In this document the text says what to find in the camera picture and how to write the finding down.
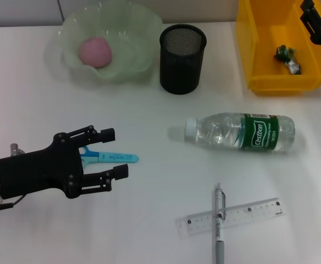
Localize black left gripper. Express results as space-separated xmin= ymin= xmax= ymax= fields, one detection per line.
xmin=0 ymin=125 xmax=130 ymax=199

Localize green plastic wrapper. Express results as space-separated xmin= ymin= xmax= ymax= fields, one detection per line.
xmin=275 ymin=45 xmax=302 ymax=75

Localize pink peach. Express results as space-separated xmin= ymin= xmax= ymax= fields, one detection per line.
xmin=79 ymin=37 xmax=113 ymax=69

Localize clear green-label water bottle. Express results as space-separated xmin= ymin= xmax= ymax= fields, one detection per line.
xmin=184 ymin=112 xmax=296 ymax=153

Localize blue capped scissors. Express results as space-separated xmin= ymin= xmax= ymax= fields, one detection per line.
xmin=79 ymin=145 xmax=139 ymax=167

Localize translucent green fruit bowl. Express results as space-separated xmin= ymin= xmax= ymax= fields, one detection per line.
xmin=45 ymin=1 xmax=163 ymax=89

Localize black mesh pen holder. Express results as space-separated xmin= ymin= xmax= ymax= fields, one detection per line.
xmin=159 ymin=24 xmax=207 ymax=95

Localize grey clear pen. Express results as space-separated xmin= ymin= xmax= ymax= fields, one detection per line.
xmin=212 ymin=183 xmax=227 ymax=264

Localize transparent plastic ruler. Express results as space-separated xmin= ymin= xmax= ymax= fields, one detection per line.
xmin=176 ymin=196 xmax=287 ymax=243

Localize yellow plastic bin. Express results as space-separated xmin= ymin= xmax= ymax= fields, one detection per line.
xmin=235 ymin=0 xmax=321 ymax=96

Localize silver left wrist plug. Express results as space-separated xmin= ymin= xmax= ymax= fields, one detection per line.
xmin=9 ymin=142 xmax=26 ymax=155

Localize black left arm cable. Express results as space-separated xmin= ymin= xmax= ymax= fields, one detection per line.
xmin=0 ymin=194 xmax=24 ymax=212

